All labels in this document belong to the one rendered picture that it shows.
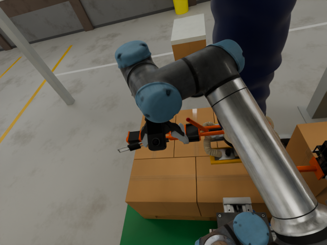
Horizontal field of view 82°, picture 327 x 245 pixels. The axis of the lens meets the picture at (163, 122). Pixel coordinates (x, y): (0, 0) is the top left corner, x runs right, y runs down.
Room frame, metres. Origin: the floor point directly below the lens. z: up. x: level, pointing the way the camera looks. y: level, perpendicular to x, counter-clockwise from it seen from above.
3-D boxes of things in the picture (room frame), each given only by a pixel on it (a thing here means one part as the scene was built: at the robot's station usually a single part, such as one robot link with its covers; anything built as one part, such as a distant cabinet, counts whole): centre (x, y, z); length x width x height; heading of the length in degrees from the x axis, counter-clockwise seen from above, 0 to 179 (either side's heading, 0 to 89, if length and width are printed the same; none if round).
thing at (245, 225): (0.11, -0.15, 1.20); 0.13 x 0.12 x 0.14; 98
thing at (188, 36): (2.33, -0.70, 0.82); 0.60 x 0.40 x 0.40; 159
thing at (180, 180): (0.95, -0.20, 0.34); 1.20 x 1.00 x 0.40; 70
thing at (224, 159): (0.48, -0.35, 1.07); 0.34 x 0.10 x 0.05; 72
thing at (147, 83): (0.29, -0.02, 1.82); 0.11 x 0.11 x 0.08; 8
